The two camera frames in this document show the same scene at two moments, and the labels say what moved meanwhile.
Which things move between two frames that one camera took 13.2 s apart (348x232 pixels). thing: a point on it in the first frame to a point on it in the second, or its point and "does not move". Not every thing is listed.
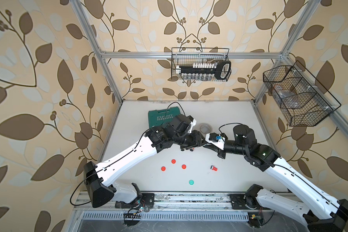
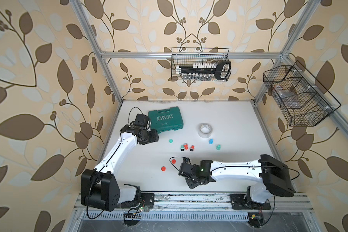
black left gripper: [195, 141] to [154, 136]
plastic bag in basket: [289, 98] does not move
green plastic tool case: [160, 117] does not move
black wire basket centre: [183, 55] does not move
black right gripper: [220, 151] to [189, 184]
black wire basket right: [301, 98] does not move
